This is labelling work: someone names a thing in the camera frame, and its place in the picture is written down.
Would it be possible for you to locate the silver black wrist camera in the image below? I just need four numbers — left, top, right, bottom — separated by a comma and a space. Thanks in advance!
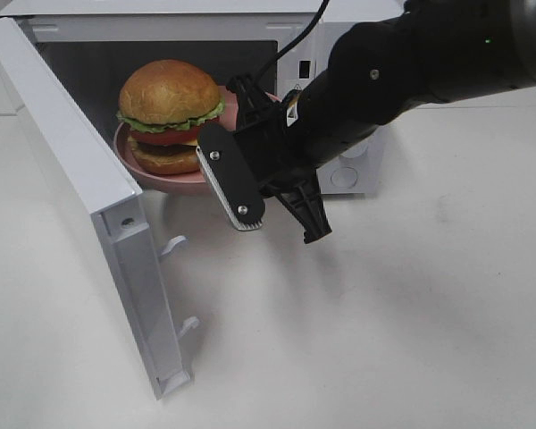
197, 122, 265, 231

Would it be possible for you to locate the white microwave knob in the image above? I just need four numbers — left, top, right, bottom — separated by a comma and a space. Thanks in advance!
339, 139, 370, 160

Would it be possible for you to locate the white microwave oven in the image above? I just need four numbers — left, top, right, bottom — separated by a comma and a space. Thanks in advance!
0, 1, 402, 142

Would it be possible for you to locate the white warning label sticker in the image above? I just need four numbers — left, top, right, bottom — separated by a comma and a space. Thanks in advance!
284, 79, 311, 92

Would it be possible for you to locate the white microwave door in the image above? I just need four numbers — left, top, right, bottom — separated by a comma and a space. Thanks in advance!
0, 18, 198, 399

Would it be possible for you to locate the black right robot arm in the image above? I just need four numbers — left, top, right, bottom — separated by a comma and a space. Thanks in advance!
229, 1, 536, 242

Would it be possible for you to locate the white round door button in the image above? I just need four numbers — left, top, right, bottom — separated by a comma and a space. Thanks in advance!
330, 167, 358, 189

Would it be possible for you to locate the burger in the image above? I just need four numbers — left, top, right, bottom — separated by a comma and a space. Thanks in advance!
117, 59, 224, 175

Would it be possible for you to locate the black camera cable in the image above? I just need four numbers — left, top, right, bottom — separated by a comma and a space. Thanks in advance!
249, 0, 332, 86

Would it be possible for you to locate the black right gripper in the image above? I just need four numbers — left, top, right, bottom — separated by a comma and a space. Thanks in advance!
227, 73, 332, 244

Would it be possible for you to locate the pink plate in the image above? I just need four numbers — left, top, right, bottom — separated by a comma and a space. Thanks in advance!
112, 84, 281, 196

